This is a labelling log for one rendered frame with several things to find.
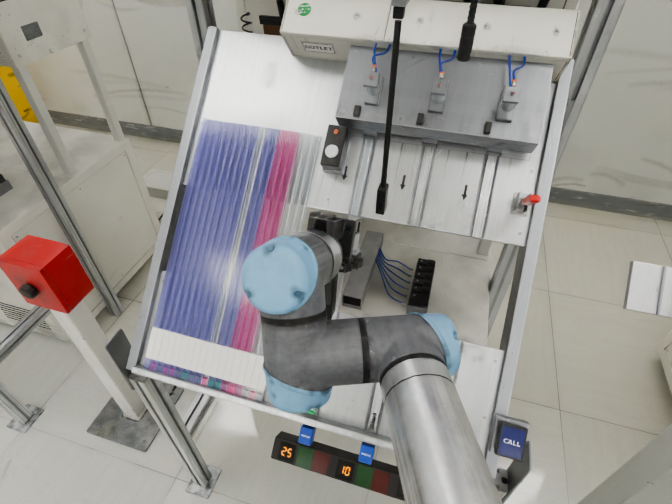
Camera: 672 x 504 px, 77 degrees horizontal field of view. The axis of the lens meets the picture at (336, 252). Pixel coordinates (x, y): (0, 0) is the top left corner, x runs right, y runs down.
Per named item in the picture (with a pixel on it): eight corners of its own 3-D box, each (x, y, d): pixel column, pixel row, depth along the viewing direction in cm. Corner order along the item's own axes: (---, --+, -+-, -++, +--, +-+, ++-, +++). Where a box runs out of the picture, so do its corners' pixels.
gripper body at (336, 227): (364, 218, 66) (348, 224, 55) (355, 271, 68) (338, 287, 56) (318, 210, 68) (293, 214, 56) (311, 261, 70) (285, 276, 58)
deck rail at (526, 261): (489, 464, 74) (495, 479, 68) (477, 460, 74) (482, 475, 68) (563, 77, 78) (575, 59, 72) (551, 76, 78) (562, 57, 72)
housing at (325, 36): (546, 99, 79) (572, 58, 65) (300, 72, 89) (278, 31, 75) (553, 58, 79) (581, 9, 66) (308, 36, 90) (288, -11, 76)
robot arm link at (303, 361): (366, 412, 46) (361, 314, 44) (262, 421, 45) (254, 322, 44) (357, 381, 54) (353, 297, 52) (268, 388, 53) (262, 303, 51)
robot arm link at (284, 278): (238, 323, 43) (231, 241, 42) (278, 297, 54) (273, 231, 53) (311, 325, 41) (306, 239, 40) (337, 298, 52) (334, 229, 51)
